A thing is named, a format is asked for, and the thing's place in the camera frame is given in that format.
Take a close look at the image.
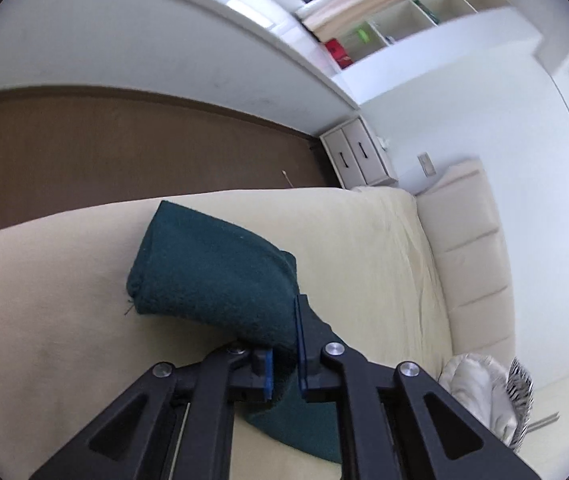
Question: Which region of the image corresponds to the white bedside drawer cabinet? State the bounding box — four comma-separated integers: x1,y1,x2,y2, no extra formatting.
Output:
320,116,398,190

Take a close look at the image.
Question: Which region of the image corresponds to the zebra print pillow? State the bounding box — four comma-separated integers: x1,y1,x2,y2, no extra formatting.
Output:
507,358,534,452

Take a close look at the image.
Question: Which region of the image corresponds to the red box on shelf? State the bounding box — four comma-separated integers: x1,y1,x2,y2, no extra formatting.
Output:
324,38,354,70

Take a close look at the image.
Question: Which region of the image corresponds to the dark green knit sweater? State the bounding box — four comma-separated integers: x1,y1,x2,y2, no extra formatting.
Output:
126,202,342,463

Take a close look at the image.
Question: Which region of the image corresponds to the wall socket plate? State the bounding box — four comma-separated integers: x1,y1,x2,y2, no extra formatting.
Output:
418,153,436,178

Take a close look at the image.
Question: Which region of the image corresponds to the cream bed sheet mattress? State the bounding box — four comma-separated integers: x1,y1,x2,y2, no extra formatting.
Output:
0,188,452,479

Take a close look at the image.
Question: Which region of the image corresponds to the green item on shelf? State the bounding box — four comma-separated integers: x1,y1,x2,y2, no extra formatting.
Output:
356,28,371,44

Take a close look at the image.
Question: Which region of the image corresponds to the white folded duvet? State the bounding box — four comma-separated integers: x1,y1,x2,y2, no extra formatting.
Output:
438,353,519,448

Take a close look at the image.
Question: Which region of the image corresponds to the cream padded headboard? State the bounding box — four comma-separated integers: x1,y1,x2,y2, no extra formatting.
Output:
417,159,515,366

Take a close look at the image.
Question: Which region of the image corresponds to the white wall shelf unit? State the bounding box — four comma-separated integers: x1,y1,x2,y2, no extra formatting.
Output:
313,0,511,68

